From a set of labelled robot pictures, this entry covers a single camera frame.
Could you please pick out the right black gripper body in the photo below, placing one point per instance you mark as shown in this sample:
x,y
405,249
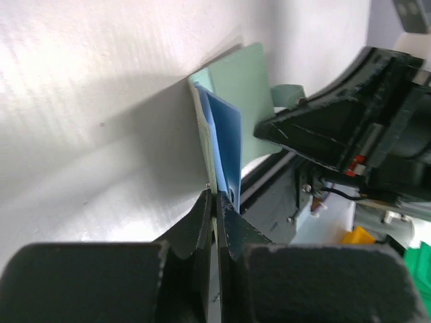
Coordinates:
x,y
369,129

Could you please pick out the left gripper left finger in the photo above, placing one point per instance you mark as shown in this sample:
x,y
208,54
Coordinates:
x,y
166,280

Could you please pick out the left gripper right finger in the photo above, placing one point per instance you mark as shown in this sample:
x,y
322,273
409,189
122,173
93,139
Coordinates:
x,y
265,282

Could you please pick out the green leather card holder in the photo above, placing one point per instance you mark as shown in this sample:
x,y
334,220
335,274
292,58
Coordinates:
x,y
232,96

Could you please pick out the yellow connector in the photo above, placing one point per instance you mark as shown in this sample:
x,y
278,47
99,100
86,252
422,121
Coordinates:
x,y
358,236

